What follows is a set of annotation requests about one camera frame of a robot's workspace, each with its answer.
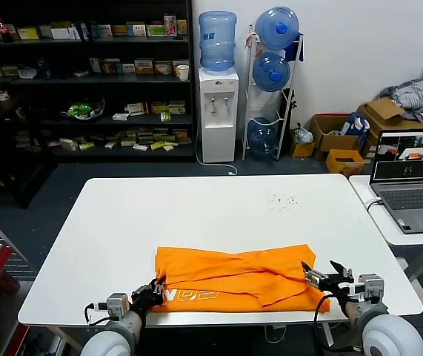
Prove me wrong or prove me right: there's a white jug rack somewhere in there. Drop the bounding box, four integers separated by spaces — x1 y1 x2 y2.
242 24 305 162

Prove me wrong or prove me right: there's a yellow flat box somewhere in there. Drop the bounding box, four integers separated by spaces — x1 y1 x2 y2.
17 26 41 41

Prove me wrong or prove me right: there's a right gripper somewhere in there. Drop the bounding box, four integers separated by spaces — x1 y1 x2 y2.
301 260 361 298

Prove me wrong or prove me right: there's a white table leg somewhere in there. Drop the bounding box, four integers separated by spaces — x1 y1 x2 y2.
321 322 336 349

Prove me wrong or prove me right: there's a grey laptop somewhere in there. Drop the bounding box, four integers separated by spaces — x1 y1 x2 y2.
368 129 423 234

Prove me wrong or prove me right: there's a black shelving unit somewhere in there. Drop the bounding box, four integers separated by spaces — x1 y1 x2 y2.
0 0 196 162

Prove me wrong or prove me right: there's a red cart with wire grid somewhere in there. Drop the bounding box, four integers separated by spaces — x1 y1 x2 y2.
0 198 36 356

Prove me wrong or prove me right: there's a yellow cardboard box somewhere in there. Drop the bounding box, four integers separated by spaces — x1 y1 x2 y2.
324 149 366 176

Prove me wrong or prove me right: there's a labelled blue water jug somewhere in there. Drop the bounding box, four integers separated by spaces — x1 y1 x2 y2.
198 10 238 73

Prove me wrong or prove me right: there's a white side table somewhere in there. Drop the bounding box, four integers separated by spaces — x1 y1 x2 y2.
347 174 423 314

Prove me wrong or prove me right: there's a glass bowl with green contents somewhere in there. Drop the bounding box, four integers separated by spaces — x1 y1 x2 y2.
59 96 106 120

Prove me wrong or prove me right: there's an orange t-shirt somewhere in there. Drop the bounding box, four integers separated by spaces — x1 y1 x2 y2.
154 243 331 312

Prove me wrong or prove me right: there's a white plastic bag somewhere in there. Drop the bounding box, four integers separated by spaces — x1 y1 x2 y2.
292 124 313 145

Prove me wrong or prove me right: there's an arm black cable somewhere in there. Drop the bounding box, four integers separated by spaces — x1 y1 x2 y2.
84 303 114 327
313 292 366 352

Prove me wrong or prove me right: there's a white laptop cable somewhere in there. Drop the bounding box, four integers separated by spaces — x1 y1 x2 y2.
365 198 384 215

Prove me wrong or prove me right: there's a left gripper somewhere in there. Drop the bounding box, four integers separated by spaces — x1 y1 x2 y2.
131 276 167 311

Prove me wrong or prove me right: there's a striped clothes pile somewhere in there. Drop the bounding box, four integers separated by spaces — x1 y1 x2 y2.
379 79 423 112

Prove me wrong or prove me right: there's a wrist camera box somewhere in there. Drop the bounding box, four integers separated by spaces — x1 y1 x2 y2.
358 274 385 303
106 293 129 320

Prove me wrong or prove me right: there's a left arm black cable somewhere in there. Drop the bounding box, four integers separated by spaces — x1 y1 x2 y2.
84 303 114 327

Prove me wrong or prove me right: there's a white dispenser power cable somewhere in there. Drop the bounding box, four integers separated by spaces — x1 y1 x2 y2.
194 125 238 176

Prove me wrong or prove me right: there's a white and red medicine box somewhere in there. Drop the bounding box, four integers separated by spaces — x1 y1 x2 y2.
124 102 148 116

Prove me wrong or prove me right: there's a blue and white bag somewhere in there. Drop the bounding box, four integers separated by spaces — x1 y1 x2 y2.
341 112 370 141

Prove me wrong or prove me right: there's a white water dispenser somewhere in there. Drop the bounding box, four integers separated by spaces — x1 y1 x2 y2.
197 67 240 164

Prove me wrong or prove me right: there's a small yellow box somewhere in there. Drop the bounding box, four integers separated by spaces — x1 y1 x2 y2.
290 140 316 159

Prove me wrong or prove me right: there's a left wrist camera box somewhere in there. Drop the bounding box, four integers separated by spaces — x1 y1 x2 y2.
106 293 129 320

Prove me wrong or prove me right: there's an open brown cardboard box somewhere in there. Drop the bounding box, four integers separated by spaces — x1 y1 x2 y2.
309 113 362 161

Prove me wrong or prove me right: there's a cola bottle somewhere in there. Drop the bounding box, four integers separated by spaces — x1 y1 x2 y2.
0 17 13 44

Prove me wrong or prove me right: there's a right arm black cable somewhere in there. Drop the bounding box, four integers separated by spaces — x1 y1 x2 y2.
313 292 366 352

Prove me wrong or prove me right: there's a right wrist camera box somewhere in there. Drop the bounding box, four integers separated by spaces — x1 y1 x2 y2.
358 274 385 303

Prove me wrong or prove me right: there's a large cardboard box with flaps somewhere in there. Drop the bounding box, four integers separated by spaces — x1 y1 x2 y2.
356 98 423 156

